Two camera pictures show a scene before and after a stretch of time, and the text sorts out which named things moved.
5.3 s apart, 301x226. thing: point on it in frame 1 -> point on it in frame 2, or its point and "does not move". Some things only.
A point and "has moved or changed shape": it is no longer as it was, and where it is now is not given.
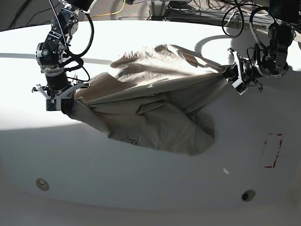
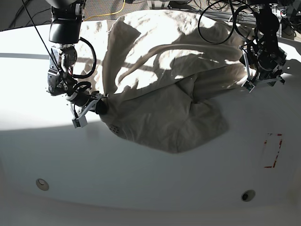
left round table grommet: x=42 y=184 does not move
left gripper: x=57 y=80 -> x=81 y=98
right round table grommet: x=248 y=195 does not move
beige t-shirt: x=154 y=96 has moved or changed shape
